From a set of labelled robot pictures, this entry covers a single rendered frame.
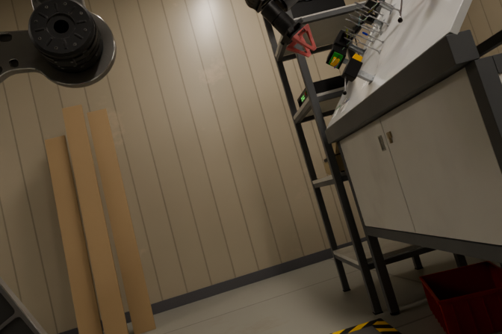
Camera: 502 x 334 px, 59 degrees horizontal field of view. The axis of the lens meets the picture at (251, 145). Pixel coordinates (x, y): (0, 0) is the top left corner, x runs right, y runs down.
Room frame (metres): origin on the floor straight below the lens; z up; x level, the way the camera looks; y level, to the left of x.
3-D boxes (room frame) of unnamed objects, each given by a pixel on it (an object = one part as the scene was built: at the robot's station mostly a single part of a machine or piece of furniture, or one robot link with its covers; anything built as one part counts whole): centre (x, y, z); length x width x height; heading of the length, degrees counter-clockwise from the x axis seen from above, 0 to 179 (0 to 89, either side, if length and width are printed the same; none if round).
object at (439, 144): (1.22, -0.47, 0.60); 0.55 x 0.03 x 0.39; 5
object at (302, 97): (2.37, -0.50, 1.09); 0.35 x 0.33 x 0.07; 5
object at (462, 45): (1.49, -0.42, 0.83); 1.18 x 0.05 x 0.06; 5
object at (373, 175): (1.76, -0.42, 0.60); 0.55 x 0.02 x 0.39; 5
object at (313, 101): (2.43, -0.55, 0.93); 0.60 x 0.50 x 1.85; 5
